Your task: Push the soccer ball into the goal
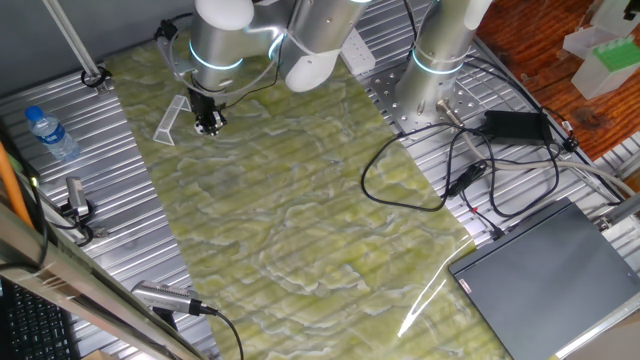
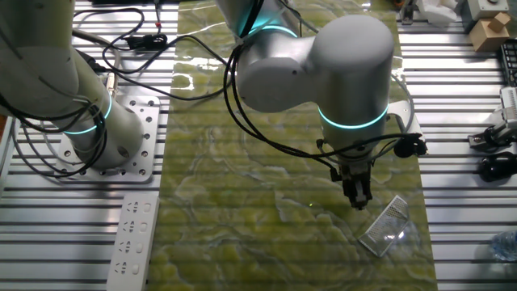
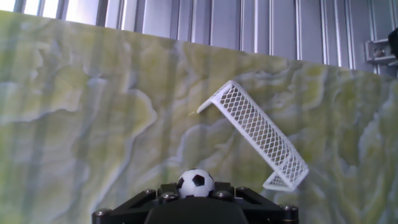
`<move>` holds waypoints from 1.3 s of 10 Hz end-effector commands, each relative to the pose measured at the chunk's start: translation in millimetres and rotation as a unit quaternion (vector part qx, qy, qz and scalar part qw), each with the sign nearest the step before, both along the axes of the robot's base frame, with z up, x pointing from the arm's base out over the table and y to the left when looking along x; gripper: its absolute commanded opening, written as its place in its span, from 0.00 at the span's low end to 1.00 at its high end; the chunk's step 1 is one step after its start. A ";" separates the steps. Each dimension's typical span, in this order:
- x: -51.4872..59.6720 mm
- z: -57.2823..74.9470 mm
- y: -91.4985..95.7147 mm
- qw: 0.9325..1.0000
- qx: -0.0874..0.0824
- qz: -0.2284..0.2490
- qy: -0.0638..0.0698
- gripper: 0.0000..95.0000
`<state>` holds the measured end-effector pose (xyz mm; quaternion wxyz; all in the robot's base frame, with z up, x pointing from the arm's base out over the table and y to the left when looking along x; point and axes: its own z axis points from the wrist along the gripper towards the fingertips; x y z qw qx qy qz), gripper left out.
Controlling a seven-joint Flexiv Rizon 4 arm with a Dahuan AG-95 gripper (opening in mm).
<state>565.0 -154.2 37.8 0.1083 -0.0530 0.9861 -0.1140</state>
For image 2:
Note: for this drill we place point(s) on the small silver camera black mount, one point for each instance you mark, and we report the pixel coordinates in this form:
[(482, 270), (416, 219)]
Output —
[(497, 166)]

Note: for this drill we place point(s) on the white mesh toy goal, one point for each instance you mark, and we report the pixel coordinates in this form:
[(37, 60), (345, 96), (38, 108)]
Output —
[(383, 228)]

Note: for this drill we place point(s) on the grey box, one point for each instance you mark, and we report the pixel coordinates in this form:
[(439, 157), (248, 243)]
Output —
[(486, 8)]

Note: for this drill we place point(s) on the white power strip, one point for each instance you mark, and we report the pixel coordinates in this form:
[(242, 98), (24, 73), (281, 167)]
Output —
[(131, 242)]

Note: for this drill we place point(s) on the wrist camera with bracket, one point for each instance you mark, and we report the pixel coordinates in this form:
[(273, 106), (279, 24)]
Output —
[(408, 146)]

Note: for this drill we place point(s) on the black keyboard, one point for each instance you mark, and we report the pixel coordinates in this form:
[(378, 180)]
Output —
[(511, 60)]

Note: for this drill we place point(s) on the clear water bottle blue cap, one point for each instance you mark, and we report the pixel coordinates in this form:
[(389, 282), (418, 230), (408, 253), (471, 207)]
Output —
[(507, 245)]

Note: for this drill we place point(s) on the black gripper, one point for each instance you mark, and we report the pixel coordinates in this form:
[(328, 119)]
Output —
[(355, 171)]

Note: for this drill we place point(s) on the white foam piece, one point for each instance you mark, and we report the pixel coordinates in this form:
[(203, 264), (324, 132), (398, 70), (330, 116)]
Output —
[(438, 12)]

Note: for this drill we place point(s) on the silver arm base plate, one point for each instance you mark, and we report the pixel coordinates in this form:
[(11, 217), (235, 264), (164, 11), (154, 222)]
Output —
[(147, 121)]

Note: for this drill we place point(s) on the green marbled mat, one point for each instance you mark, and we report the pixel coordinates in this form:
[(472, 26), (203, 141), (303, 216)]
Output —
[(242, 222)]

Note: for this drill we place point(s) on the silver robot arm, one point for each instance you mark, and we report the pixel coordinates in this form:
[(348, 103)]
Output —
[(343, 81)]

